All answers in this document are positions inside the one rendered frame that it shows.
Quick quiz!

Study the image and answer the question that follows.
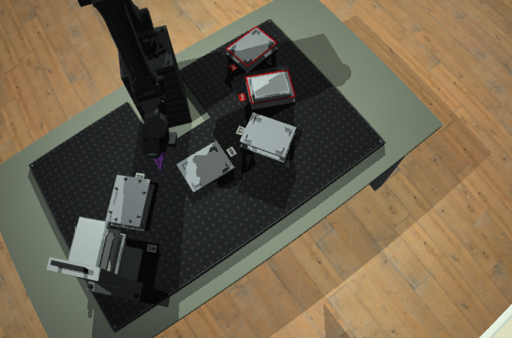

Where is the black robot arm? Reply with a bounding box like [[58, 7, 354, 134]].
[[77, 0, 169, 158]]

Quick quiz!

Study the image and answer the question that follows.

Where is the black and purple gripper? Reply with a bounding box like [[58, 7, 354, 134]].
[[138, 132, 177, 169]]

